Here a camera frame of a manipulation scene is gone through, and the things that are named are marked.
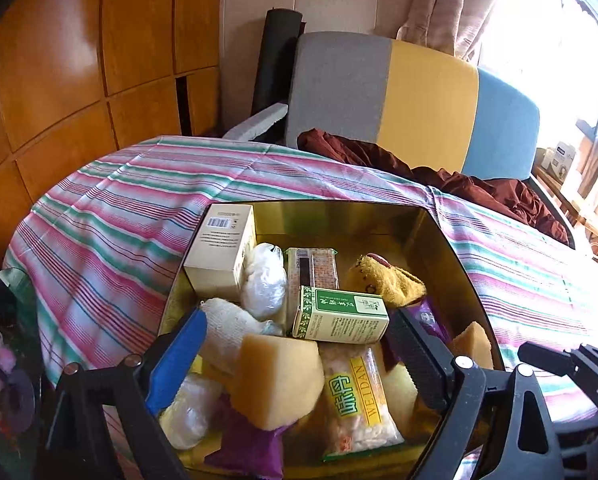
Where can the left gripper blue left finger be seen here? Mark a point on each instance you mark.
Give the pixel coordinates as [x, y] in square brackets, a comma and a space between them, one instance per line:
[167, 361]

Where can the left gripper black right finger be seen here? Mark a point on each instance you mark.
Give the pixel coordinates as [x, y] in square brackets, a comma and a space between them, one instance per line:
[426, 357]

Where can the clear plastic bag bundle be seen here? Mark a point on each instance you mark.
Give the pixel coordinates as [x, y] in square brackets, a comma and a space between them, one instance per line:
[265, 282]

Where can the tan sponge block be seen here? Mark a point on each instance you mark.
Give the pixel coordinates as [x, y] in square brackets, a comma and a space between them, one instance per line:
[473, 342]
[277, 381]

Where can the white plastic bag ball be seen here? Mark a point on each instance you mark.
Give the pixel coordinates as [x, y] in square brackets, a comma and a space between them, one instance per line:
[187, 419]

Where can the white rolled sock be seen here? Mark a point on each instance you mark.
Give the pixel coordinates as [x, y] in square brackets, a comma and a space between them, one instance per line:
[227, 325]

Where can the weidan snack packet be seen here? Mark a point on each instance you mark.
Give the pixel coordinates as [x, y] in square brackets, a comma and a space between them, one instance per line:
[358, 420]

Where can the yellow plush toy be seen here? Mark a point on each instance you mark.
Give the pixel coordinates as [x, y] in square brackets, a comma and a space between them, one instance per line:
[375, 275]

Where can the green medicine box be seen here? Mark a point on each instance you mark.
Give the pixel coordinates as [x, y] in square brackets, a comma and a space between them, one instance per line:
[334, 315]

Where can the purple sachet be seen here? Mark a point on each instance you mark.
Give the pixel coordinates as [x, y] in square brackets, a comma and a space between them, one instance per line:
[247, 449]

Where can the gold metal tin box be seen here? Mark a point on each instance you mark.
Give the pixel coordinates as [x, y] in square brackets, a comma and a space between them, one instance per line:
[320, 242]

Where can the cream cardboard box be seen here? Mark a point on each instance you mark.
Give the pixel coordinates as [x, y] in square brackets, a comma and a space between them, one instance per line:
[215, 262]

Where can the striped bed sheet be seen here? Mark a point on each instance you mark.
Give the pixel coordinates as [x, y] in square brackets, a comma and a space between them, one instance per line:
[100, 249]

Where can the patterned brown packet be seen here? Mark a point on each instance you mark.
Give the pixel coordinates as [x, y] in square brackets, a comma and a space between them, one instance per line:
[314, 267]

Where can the maroon blanket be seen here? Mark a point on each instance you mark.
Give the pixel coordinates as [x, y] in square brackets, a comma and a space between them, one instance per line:
[511, 197]

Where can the white box on windowsill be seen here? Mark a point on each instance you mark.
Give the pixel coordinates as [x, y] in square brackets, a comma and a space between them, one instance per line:
[558, 161]

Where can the grey yellow blue headboard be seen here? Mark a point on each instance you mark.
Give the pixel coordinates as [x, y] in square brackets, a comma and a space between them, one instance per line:
[424, 106]

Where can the black rolled mat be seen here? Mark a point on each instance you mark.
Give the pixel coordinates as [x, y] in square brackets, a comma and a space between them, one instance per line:
[281, 32]

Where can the wooden wardrobe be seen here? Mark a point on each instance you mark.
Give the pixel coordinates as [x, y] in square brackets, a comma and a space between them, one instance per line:
[80, 79]

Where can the beige curtain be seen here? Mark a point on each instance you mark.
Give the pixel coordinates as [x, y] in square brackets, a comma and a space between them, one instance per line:
[454, 27]

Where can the white bed rail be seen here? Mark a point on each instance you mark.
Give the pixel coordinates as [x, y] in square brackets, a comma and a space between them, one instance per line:
[257, 124]

